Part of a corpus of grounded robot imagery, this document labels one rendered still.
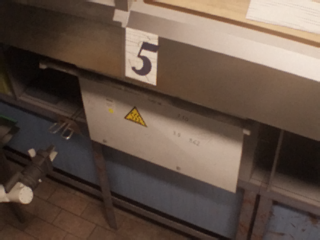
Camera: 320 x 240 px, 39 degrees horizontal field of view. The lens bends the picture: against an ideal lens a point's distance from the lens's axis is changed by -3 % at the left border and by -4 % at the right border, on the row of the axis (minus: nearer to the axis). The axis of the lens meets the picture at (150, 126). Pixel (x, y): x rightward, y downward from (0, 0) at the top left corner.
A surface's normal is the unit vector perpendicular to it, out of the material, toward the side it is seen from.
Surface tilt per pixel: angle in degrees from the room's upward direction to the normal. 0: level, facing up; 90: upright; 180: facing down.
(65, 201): 0
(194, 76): 80
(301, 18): 27
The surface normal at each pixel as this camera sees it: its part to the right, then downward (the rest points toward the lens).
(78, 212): -0.05, -0.69
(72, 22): -0.47, 0.51
